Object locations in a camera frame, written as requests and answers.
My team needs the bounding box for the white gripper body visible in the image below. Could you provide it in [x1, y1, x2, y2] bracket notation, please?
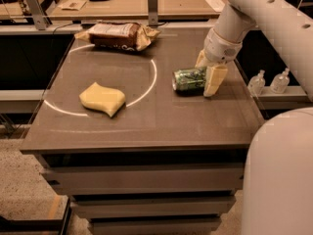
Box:
[203, 28, 243, 63]

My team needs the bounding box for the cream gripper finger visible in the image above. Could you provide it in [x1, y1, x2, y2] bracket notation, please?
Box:
[195, 50, 215, 68]
[203, 64, 228, 97]

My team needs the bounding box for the green soda can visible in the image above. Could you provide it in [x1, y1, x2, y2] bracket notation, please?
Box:
[172, 67, 206, 92]

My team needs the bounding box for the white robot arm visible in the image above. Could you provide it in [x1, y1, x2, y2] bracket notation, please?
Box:
[201, 0, 313, 235]

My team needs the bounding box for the clear bottle left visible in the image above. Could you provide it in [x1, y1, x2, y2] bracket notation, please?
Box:
[247, 70, 265, 96]

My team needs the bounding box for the clear bottle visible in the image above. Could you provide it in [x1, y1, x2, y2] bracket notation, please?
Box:
[247, 70, 265, 96]
[270, 68, 290, 94]

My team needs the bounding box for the white paper note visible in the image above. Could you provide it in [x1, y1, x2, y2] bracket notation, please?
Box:
[205, 0, 225, 13]

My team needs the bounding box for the clear bottle right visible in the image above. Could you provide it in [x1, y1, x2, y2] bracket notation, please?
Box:
[270, 68, 290, 94]

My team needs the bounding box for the brown chip bag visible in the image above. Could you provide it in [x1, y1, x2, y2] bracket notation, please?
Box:
[75, 23, 160, 52]

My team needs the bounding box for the yellow wavy sponge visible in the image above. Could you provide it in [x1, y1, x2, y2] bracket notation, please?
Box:
[79, 82, 125, 118]

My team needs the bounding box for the grey table with drawers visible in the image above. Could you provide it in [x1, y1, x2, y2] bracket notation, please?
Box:
[21, 28, 263, 235]

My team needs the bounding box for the wooden back desk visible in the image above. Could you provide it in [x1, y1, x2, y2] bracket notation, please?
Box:
[39, 0, 227, 21]

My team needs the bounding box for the small paper card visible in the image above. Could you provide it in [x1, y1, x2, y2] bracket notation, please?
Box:
[60, 0, 86, 11]

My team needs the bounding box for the grey metal bracket middle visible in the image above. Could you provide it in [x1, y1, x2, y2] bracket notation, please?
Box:
[148, 0, 158, 26]

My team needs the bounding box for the grey metal bracket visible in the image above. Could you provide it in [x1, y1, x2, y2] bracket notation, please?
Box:
[25, 0, 49, 30]
[148, 0, 158, 26]

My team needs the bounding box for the grey metal bracket left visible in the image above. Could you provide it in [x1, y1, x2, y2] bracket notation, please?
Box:
[25, 0, 49, 30]

